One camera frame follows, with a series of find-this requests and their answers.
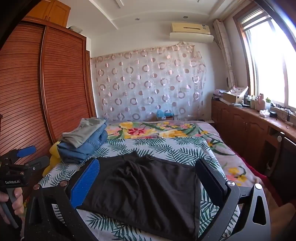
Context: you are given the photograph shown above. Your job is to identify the window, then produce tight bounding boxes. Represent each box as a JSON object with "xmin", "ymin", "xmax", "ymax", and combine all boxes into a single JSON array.
[{"xmin": 233, "ymin": 7, "xmax": 296, "ymax": 112}]

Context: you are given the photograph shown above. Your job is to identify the wooden louvered wardrobe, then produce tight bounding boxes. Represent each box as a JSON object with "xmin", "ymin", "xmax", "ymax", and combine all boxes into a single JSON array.
[{"xmin": 0, "ymin": 16, "xmax": 97, "ymax": 186}]

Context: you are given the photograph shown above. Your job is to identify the leaf-print bed sheet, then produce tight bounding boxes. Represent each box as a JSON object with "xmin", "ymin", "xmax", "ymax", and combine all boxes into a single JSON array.
[{"xmin": 38, "ymin": 136, "xmax": 241, "ymax": 241}]

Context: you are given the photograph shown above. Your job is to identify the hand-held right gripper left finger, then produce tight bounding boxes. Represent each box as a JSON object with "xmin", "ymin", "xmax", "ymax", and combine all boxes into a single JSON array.
[{"xmin": 24, "ymin": 159, "xmax": 100, "ymax": 241}]

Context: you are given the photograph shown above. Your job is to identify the floral blanket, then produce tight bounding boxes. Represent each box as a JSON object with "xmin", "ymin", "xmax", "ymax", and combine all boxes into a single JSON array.
[{"xmin": 105, "ymin": 120, "xmax": 262, "ymax": 186}]

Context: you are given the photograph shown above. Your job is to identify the long wooden cabinet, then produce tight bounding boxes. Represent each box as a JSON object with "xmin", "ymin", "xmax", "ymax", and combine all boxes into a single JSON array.
[{"xmin": 211, "ymin": 97, "xmax": 296, "ymax": 186}]

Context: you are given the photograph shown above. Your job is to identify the person's left hand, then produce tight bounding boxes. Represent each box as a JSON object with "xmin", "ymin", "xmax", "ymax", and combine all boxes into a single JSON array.
[{"xmin": 0, "ymin": 186, "xmax": 24, "ymax": 223}]

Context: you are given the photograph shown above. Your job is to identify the wall air conditioner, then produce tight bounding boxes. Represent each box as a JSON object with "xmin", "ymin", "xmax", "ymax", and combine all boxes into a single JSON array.
[{"xmin": 170, "ymin": 22, "xmax": 210, "ymax": 33}]

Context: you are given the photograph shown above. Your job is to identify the open cardboard box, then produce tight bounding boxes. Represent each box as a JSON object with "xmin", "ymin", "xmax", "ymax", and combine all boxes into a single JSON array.
[{"xmin": 223, "ymin": 91, "xmax": 246, "ymax": 104}]

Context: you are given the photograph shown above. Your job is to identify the folded blue jeans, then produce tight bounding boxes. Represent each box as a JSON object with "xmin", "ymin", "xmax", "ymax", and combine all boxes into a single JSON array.
[{"xmin": 57, "ymin": 118, "xmax": 109, "ymax": 164}]

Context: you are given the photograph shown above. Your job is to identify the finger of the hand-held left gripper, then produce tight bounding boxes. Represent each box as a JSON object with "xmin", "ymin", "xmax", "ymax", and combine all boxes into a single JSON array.
[
  {"xmin": 0, "ymin": 146, "xmax": 36, "ymax": 163},
  {"xmin": 23, "ymin": 156, "xmax": 50, "ymax": 173}
]

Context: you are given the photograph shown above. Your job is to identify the red underblanket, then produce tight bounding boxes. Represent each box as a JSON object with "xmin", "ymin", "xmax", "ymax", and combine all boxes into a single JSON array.
[{"xmin": 243, "ymin": 160, "xmax": 285, "ymax": 207}]

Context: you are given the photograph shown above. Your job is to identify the circle-patterned sheer curtain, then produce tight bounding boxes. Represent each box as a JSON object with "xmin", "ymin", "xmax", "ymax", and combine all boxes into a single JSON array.
[{"xmin": 90, "ymin": 43, "xmax": 207, "ymax": 122}]

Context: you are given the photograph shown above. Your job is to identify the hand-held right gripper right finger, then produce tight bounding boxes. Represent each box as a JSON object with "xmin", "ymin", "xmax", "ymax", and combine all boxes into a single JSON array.
[{"xmin": 195, "ymin": 159, "xmax": 271, "ymax": 241}]

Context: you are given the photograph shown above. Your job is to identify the wooden overhead cabinet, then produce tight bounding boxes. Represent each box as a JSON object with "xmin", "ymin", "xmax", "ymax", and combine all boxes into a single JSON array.
[{"xmin": 25, "ymin": 0, "xmax": 71, "ymax": 29}]

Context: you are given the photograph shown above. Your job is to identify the blue plastic item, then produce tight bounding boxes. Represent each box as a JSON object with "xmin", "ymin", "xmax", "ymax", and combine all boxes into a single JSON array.
[{"xmin": 157, "ymin": 109, "xmax": 174, "ymax": 118}]

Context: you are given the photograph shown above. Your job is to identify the folded grey-green pants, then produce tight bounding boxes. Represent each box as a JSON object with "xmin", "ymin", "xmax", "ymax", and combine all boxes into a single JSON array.
[{"xmin": 61, "ymin": 117, "xmax": 107, "ymax": 149}]

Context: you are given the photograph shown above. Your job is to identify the black pants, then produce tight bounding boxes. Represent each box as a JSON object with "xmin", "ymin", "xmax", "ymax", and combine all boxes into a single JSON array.
[{"xmin": 76, "ymin": 150, "xmax": 202, "ymax": 240}]

